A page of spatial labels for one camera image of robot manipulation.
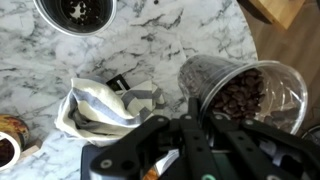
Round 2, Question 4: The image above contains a round marble table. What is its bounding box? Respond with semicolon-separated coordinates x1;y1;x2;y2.
0;0;257;180

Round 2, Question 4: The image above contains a striped cloth towel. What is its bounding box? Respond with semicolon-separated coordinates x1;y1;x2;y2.
55;78;165;147

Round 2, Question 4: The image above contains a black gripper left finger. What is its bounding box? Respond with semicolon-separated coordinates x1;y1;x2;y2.
89;116;170;180

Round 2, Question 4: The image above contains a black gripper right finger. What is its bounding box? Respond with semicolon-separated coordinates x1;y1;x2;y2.
208;113;320;180

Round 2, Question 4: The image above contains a clear cup with coffee beans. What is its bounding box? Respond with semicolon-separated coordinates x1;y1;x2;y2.
178;55;308;134

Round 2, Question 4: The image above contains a small dark mug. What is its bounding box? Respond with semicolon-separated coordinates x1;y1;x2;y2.
0;114;30;171

